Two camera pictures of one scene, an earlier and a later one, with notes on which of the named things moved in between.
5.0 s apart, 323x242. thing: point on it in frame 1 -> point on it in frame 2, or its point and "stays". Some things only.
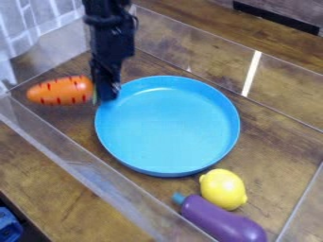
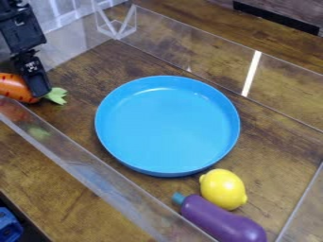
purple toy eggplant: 227,226 stays
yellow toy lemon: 221,188 stays
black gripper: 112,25 -> 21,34
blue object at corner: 11,228 stays
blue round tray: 168,127 stays
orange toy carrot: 63,91 -> 13,88
